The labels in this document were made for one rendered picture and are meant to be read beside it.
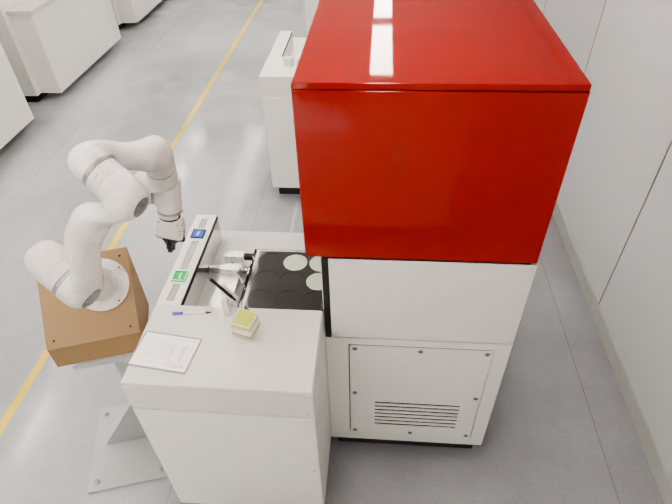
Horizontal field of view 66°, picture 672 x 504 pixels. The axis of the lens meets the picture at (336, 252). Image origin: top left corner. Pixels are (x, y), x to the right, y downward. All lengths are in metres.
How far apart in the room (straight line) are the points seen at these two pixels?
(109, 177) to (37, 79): 5.07
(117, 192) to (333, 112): 0.58
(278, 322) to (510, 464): 1.38
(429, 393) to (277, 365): 0.77
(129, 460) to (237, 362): 1.18
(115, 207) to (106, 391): 1.85
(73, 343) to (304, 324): 0.82
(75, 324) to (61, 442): 1.07
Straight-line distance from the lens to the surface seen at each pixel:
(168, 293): 2.08
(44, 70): 6.35
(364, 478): 2.61
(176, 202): 1.86
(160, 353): 1.88
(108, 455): 2.89
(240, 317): 1.82
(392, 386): 2.24
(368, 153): 1.47
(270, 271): 2.16
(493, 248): 1.70
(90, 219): 1.48
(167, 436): 2.08
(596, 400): 3.07
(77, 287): 1.63
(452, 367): 2.14
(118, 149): 1.47
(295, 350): 1.78
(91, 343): 2.09
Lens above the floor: 2.37
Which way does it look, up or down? 41 degrees down
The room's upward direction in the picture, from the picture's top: 2 degrees counter-clockwise
